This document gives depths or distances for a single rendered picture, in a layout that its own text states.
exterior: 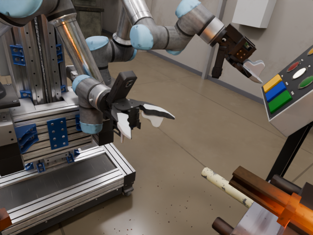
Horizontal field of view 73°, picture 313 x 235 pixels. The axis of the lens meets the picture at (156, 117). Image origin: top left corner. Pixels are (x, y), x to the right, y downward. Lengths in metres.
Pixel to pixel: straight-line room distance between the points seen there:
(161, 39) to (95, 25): 5.57
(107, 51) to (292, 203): 0.98
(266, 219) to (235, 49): 0.47
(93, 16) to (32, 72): 5.13
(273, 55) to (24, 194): 3.30
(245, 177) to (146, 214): 1.20
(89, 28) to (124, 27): 5.12
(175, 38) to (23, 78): 0.82
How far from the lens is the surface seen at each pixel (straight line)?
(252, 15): 3.52
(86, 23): 6.20
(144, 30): 0.70
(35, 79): 1.18
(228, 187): 0.94
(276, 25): 3.57
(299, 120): 0.78
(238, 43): 0.72
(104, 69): 1.16
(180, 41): 0.77
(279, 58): 3.53
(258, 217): 0.50
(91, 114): 0.72
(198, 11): 0.73
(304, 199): 0.48
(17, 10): 0.67
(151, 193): 1.67
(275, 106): 0.81
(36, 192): 1.47
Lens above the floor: 1.27
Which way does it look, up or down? 30 degrees down
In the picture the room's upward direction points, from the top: 8 degrees clockwise
